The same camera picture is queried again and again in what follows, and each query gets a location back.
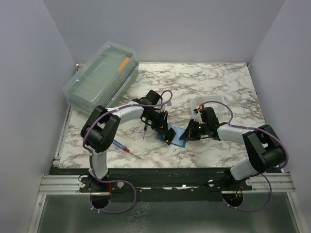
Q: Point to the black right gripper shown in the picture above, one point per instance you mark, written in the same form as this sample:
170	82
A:
190	134

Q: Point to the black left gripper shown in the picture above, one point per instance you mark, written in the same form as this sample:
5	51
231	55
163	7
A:
162	124

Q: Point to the blue leather card holder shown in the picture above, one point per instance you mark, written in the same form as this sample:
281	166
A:
176	141

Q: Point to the white plastic card tray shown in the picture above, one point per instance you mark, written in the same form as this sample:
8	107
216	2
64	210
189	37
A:
218	108

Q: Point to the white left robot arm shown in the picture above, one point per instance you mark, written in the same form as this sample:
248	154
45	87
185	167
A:
100	129

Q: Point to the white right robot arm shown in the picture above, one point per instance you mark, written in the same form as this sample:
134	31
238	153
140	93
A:
262	145

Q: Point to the green black screwdriver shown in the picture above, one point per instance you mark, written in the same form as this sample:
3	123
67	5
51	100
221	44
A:
145	129

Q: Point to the blue red screwdriver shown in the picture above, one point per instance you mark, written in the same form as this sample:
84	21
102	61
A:
124	148

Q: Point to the clear plastic storage box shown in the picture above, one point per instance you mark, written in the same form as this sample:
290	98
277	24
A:
98	83

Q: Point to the orange pen in box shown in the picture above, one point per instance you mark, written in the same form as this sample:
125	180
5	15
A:
123	64

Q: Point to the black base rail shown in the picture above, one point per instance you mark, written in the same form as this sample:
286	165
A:
130	195

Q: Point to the aluminium frame rail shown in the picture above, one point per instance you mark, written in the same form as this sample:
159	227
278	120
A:
72	184

